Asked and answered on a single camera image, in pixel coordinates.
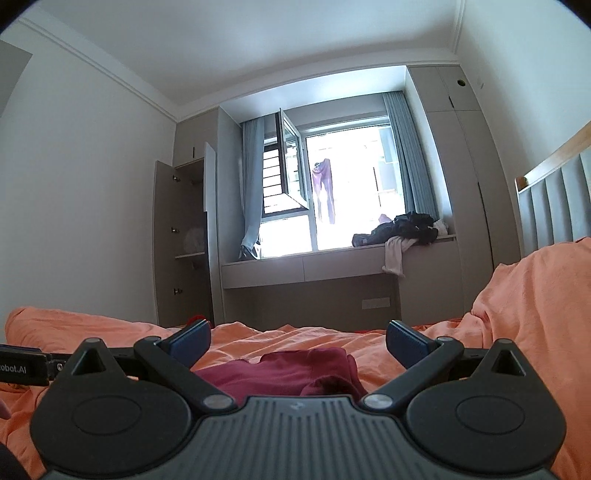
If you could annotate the tall grey wardrobe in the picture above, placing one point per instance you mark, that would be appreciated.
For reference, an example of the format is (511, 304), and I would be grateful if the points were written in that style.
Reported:
(480, 184)

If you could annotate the open grey cabinet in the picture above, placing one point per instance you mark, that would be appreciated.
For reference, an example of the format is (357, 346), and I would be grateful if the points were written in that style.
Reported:
(166, 240)

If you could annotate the dark red sweater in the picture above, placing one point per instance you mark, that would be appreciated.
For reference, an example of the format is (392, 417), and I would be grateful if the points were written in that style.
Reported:
(286, 369)

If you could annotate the grey window bench with drawers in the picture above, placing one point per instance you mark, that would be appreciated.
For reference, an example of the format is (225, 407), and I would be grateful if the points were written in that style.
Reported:
(277, 270)

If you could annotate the purple hanging garment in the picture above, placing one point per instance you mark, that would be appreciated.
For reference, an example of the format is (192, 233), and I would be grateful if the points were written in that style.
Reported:
(325, 189)

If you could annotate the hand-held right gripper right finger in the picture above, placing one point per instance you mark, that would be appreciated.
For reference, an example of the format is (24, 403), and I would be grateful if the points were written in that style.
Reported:
(406, 341)

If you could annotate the orange duvet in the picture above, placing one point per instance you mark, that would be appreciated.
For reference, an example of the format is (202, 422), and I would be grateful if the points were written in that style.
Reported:
(531, 314)

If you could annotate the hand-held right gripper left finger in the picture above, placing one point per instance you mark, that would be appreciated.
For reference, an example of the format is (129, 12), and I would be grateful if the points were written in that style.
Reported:
(191, 340)

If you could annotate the white wall socket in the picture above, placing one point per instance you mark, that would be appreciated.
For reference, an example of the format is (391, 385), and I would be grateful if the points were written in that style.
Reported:
(376, 303)

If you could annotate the white garment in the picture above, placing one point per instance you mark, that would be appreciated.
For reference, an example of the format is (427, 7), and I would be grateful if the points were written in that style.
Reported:
(395, 254)

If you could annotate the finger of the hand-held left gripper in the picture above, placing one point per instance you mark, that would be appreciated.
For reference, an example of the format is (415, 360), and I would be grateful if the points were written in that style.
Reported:
(57, 362)

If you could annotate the blue-grey curtain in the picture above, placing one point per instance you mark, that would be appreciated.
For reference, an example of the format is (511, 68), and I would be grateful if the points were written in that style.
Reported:
(251, 184)
(413, 161)

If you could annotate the small dark object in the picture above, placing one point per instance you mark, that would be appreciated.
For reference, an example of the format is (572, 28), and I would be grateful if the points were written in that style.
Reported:
(249, 252)

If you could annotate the pile of dark clothes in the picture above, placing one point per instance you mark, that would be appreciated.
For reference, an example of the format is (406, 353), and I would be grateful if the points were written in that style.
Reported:
(406, 228)

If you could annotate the red object on floor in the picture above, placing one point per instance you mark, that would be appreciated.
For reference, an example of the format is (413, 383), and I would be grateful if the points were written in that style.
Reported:
(197, 319)

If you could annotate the window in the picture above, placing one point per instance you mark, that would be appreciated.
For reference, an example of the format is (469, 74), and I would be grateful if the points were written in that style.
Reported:
(351, 194)

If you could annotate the person's dark clothing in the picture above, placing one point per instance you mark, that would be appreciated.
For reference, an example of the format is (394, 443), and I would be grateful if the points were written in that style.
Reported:
(9, 464)

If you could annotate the grey padded wooden headboard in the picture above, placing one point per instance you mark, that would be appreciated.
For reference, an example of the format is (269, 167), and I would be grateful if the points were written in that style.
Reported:
(558, 212)

